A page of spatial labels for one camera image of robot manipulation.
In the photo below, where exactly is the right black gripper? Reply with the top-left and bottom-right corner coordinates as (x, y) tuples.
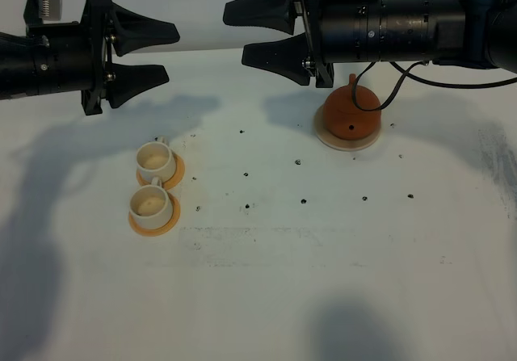
(223, 0), (381, 87)

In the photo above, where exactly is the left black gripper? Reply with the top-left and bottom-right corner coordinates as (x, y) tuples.
(25, 0), (180, 115)

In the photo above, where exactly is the brown clay teapot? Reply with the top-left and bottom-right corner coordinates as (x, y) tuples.
(322, 73), (381, 141)

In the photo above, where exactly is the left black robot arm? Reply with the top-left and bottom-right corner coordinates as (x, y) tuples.
(1, 0), (180, 115)

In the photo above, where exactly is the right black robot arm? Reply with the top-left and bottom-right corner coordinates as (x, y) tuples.
(223, 0), (516, 88)

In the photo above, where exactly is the beige round teapot coaster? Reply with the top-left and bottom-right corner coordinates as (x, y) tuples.
(313, 106), (382, 152)

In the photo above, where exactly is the far white teacup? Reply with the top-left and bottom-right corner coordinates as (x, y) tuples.
(136, 136), (177, 183)

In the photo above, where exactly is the white teacup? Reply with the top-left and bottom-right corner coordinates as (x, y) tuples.
(136, 136), (177, 183)
(129, 177), (174, 230)

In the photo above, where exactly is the far orange saucer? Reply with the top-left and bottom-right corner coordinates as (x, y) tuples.
(136, 153), (185, 191)

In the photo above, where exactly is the orange saucer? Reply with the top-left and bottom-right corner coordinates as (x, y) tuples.
(128, 193), (181, 237)
(136, 153), (185, 191)

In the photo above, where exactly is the near white teacup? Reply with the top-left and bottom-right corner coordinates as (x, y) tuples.
(129, 177), (174, 230)

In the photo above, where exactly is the near orange saucer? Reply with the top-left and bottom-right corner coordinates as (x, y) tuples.
(128, 193), (181, 237)

